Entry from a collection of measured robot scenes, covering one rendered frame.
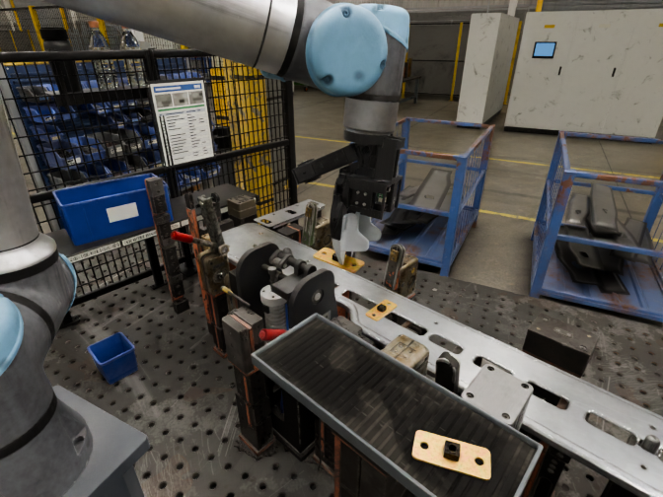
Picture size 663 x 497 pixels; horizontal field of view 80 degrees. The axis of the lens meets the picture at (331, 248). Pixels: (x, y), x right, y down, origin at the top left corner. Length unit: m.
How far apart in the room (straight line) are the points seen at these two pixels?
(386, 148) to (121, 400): 1.01
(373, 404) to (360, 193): 0.29
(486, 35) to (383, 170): 8.03
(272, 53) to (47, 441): 0.49
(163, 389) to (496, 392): 0.92
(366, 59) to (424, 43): 12.56
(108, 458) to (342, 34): 0.57
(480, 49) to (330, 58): 8.23
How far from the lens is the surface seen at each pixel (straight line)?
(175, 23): 0.38
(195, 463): 1.10
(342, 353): 0.61
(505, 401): 0.67
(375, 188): 0.56
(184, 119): 1.65
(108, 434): 0.67
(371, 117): 0.55
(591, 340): 0.99
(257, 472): 1.05
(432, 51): 12.88
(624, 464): 0.82
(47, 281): 0.63
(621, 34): 8.58
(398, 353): 0.74
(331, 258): 0.66
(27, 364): 0.55
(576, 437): 0.82
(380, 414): 0.54
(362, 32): 0.38
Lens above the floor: 1.58
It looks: 28 degrees down
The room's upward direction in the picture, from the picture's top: straight up
